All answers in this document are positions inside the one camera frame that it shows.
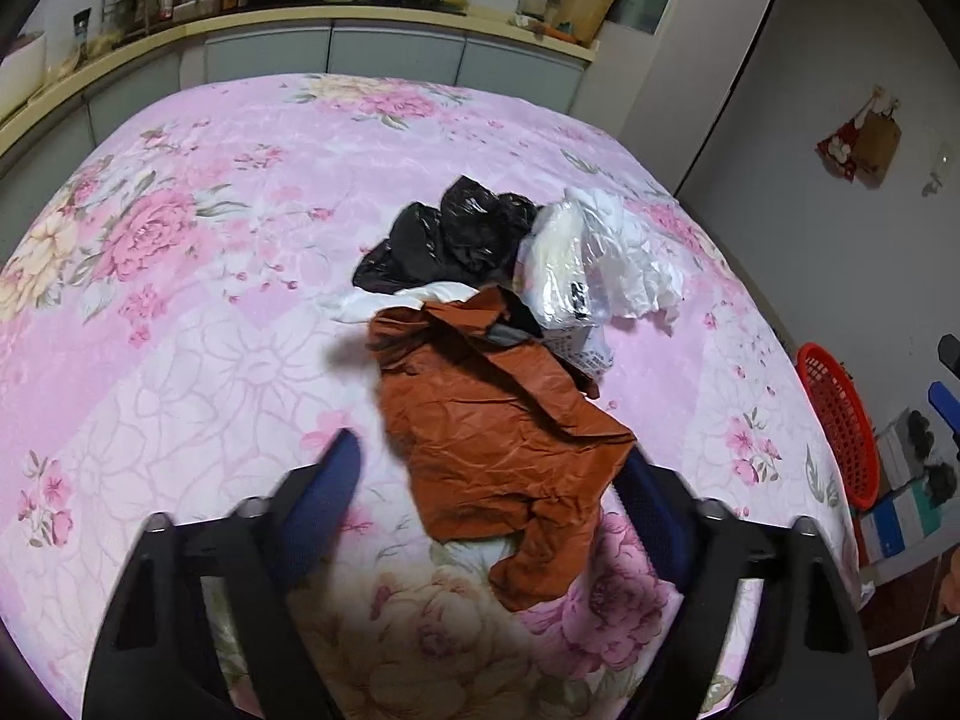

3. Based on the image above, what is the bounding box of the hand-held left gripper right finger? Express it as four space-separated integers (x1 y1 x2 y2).
615 450 878 720

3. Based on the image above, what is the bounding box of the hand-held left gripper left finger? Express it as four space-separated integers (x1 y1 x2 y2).
82 427 365 720

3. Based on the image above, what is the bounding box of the red plastic mesh basket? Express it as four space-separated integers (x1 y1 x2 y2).
795 343 880 511

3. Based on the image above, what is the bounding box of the dark shoe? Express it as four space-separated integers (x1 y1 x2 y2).
922 461 959 507
906 409 938 458

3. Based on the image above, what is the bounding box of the stack of shoe boxes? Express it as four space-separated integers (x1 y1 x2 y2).
855 405 960 567

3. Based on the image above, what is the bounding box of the white cloth piece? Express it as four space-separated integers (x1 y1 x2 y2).
319 281 481 323

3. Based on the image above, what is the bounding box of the brown paper bag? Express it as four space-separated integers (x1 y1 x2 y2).
855 109 902 182

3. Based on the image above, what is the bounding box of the pink floral quilt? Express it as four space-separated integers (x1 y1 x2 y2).
0 73 863 720

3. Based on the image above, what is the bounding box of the red cloth bag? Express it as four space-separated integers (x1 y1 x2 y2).
816 86 901 182

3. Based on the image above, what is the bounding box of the white plastic bag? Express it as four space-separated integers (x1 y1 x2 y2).
562 186 687 335

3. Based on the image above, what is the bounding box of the clear plastic bag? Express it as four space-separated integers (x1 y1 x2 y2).
514 206 612 331

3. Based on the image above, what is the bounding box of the black plastic bag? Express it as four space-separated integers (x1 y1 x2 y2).
352 175 542 295

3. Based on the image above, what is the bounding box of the kitchen counter cabinet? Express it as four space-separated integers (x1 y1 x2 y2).
0 4 601 166

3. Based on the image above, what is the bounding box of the white pot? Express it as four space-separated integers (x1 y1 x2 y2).
0 31 47 102

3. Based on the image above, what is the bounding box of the white cable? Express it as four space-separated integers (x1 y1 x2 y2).
870 619 960 653

